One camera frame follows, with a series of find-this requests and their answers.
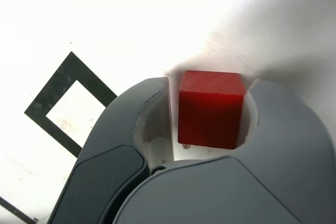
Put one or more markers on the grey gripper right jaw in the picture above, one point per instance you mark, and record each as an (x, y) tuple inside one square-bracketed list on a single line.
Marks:
[(262, 182)]

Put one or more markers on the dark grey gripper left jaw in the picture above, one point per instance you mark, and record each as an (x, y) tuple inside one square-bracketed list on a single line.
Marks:
[(105, 155)]

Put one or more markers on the black tape strip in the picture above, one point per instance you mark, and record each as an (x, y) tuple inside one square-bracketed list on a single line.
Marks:
[(13, 209)]

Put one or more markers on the black tape square outline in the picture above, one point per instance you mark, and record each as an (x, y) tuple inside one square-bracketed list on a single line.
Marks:
[(60, 74)]

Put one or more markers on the red cube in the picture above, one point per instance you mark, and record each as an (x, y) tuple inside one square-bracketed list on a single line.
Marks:
[(210, 111)]

